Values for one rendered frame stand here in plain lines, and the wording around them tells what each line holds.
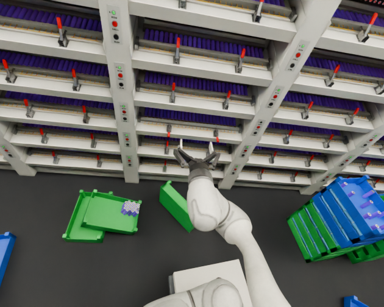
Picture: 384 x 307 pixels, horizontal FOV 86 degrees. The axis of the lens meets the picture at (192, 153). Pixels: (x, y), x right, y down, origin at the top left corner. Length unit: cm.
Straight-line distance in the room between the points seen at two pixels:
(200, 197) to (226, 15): 64
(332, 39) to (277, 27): 22
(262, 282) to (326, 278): 125
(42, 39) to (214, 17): 65
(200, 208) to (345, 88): 91
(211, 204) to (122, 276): 85
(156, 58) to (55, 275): 120
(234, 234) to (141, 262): 77
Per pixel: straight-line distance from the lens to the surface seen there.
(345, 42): 107
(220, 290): 83
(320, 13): 96
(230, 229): 71
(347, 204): 134
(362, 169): 190
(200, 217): 61
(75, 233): 147
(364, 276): 192
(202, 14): 85
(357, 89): 127
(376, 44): 116
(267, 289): 48
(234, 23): 87
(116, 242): 141
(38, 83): 118
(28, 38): 108
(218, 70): 94
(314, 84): 112
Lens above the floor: 133
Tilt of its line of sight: 48 degrees down
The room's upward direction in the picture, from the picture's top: 14 degrees clockwise
